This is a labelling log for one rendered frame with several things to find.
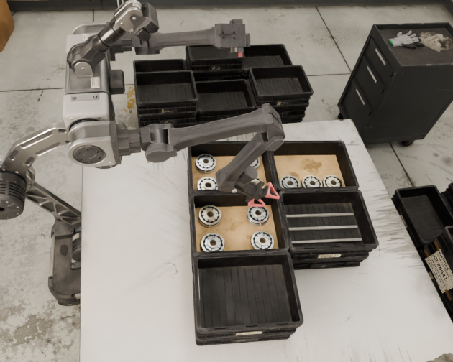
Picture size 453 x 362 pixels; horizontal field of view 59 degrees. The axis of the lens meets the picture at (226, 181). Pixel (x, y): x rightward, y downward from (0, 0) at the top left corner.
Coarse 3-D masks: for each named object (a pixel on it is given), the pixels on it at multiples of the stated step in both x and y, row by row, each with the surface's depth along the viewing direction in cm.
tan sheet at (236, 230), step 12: (228, 216) 183; (240, 216) 184; (204, 228) 178; (216, 228) 179; (228, 228) 179; (240, 228) 180; (252, 228) 181; (264, 228) 181; (228, 240) 176; (240, 240) 177; (276, 240) 178
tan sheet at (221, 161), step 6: (234, 156) 204; (192, 162) 199; (216, 162) 200; (222, 162) 201; (228, 162) 201; (192, 168) 197; (216, 168) 198; (198, 174) 195; (204, 174) 195; (210, 174) 196; (258, 174) 199; (264, 174) 199; (198, 180) 193; (264, 180) 197
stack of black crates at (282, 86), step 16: (256, 80) 290; (272, 80) 292; (288, 80) 294; (304, 80) 284; (256, 96) 274; (272, 96) 268; (288, 96) 272; (304, 96) 276; (288, 112) 287; (304, 112) 290
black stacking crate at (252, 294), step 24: (216, 264) 166; (240, 264) 168; (264, 264) 171; (288, 264) 162; (216, 288) 163; (240, 288) 164; (264, 288) 165; (288, 288) 163; (216, 312) 157; (240, 312) 158; (264, 312) 159; (288, 312) 160; (216, 336) 153
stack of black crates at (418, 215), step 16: (400, 192) 263; (416, 192) 268; (432, 192) 267; (400, 208) 258; (416, 208) 266; (432, 208) 267; (448, 208) 256; (416, 224) 259; (432, 224) 260; (448, 224) 256; (416, 240) 246; (432, 240) 241
